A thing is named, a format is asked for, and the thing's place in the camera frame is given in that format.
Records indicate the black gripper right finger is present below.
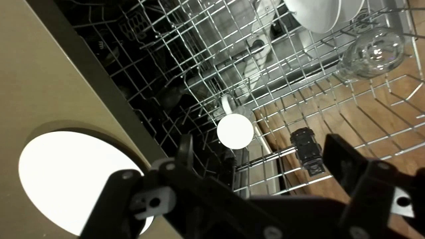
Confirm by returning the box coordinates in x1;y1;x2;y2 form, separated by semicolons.
323;132;425;239

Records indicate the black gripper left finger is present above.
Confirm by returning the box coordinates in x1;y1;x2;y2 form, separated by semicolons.
78;133;250;239

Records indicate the dark dishwasher tub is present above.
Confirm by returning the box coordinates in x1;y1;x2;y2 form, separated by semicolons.
25;0;236;179

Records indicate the black rack clip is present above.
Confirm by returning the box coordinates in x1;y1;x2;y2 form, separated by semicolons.
290;128;327;177

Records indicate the clear drinking glass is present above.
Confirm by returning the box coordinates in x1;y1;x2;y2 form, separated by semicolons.
343;27;406;80

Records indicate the small white rack wheel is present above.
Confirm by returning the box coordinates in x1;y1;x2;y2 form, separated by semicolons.
219;94;238;116

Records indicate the metal wire dishwasher rack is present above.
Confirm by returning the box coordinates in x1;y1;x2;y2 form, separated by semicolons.
65;0;425;198

